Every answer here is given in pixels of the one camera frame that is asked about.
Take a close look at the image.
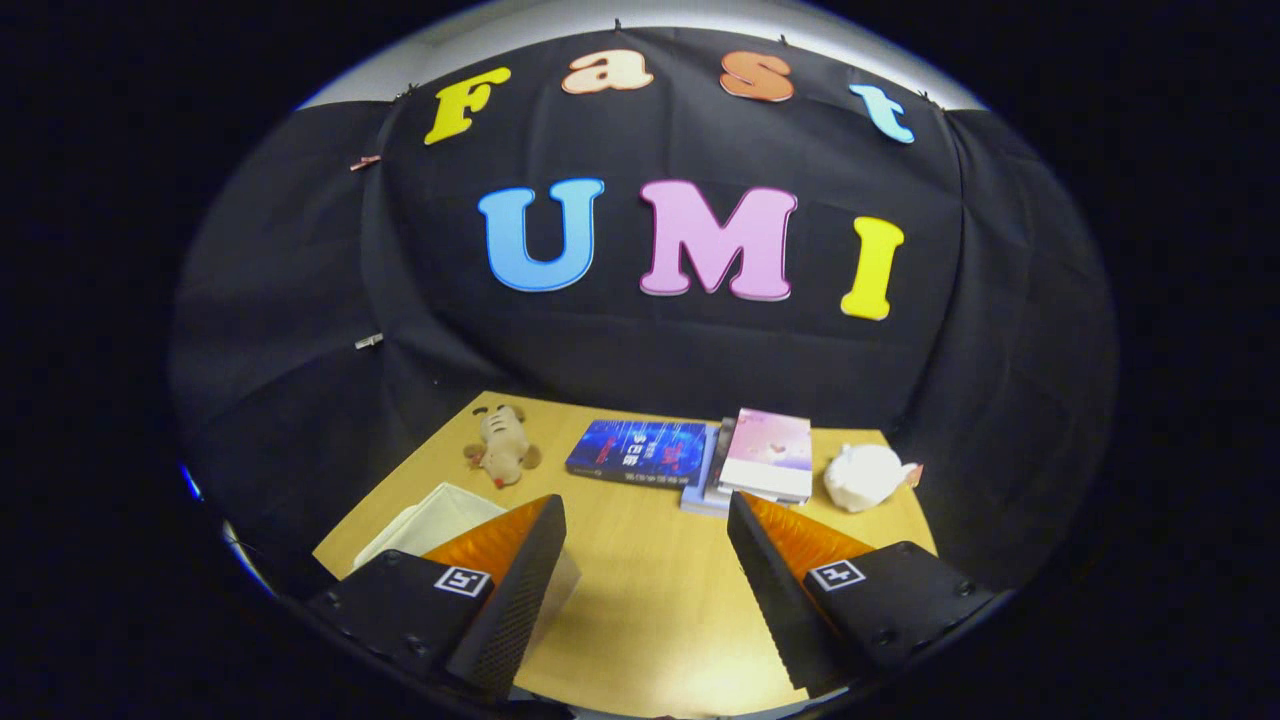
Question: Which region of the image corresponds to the pink cover book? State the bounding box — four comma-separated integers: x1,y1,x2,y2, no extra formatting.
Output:
718,407,814,504

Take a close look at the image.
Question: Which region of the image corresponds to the white plush toy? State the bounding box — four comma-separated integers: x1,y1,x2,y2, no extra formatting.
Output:
823,443,923,514

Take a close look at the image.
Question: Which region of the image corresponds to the dark blue book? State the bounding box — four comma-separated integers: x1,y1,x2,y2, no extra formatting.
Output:
565,419,708,489

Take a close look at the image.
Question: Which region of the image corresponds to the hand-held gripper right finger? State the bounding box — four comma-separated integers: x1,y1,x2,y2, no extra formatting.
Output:
726,490,1001,701

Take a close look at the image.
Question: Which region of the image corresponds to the black backdrop cloth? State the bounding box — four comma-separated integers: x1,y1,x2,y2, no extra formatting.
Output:
170,25,1119,591

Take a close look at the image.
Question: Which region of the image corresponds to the white cover book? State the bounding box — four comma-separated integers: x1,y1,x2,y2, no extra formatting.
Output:
703,418,801,509

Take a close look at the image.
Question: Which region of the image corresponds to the brown plush dog toy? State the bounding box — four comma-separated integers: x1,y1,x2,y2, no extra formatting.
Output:
463,404,543,489

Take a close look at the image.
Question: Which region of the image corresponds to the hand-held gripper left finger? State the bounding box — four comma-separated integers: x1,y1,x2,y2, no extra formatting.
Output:
305,493,568,706

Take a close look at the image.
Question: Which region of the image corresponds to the beige fabric storage box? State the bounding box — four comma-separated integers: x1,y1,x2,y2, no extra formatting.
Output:
350,483,581,651

